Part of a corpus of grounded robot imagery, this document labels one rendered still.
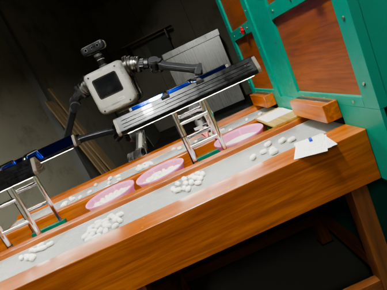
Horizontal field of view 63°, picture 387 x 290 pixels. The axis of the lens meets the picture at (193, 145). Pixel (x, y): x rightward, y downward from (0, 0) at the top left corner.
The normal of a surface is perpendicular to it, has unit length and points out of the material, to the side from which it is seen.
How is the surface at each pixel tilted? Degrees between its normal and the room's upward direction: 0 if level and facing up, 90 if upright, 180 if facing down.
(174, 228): 90
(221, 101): 90
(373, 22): 90
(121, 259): 90
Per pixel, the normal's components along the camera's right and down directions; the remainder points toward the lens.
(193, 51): -0.07, 0.27
